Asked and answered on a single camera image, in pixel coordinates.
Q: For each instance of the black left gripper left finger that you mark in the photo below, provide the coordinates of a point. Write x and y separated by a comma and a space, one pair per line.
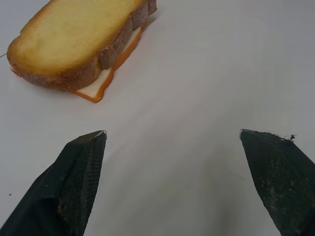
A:
64, 191

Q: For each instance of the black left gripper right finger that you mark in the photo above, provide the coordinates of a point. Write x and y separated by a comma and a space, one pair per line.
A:
283, 182

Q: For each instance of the thick toast bread slice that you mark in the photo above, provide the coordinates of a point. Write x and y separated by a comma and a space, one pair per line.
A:
71, 41

